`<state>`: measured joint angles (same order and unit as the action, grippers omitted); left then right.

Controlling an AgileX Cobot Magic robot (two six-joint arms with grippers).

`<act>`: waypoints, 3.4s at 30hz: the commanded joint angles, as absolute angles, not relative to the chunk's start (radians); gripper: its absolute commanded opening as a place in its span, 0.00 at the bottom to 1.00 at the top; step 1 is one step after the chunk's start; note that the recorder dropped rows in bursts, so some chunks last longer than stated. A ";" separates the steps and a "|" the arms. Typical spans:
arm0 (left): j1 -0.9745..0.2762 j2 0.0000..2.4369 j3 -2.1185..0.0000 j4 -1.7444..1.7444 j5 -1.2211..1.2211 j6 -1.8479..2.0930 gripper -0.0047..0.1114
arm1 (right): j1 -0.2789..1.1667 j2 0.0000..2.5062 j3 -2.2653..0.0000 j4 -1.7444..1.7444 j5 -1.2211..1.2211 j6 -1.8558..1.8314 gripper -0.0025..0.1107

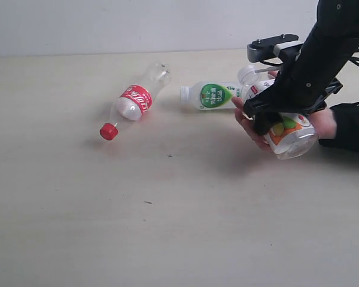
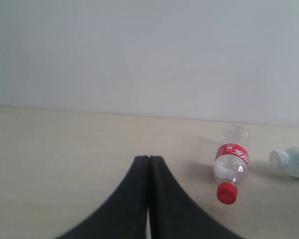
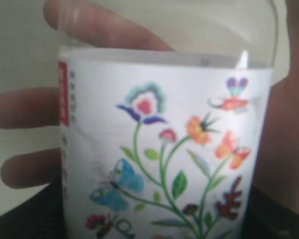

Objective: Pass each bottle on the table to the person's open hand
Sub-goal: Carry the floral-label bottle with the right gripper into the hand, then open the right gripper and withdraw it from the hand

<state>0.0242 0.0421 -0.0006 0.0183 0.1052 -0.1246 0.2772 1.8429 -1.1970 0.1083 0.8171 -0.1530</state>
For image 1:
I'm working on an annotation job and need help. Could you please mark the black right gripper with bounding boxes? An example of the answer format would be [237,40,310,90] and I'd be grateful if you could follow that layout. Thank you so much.
[244,53,343,136]

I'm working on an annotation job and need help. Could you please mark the clear tea bottle illustrated label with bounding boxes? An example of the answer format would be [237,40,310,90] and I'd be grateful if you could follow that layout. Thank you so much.
[238,65,318,160]

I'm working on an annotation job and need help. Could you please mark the white bottle green label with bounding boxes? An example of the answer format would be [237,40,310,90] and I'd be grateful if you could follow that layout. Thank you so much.
[179,81,242,111]

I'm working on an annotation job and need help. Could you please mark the clear cola bottle red label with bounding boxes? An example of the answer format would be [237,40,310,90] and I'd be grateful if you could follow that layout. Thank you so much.
[99,62,171,141]

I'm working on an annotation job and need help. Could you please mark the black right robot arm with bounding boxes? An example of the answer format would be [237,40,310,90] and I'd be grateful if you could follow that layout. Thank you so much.
[244,1,359,136]

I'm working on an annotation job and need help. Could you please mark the black sleeved forearm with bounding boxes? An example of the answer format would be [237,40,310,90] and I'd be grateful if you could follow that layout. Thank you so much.
[318,102,359,153]

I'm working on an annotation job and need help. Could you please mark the person's open right hand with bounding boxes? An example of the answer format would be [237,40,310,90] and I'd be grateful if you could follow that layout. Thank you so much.
[230,70,337,152]

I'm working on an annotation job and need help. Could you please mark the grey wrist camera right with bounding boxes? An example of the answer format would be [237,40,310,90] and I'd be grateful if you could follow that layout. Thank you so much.
[247,34,303,63]

